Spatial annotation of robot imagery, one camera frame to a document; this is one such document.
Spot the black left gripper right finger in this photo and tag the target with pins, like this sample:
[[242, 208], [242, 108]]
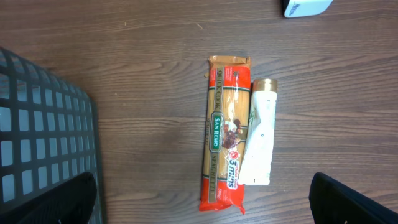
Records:
[[333, 202]]

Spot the orange spaghetti packet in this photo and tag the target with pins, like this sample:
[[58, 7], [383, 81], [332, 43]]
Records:
[[229, 92]]

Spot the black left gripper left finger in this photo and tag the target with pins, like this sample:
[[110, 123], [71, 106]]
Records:
[[71, 202]]

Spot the white barcode scanner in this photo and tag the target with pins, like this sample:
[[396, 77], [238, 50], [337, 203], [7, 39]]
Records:
[[304, 8]]

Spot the dark grey plastic basket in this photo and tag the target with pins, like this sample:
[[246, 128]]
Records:
[[49, 134]]

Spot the white tube gold cap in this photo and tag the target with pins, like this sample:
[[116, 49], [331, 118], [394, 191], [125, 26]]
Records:
[[256, 163]]

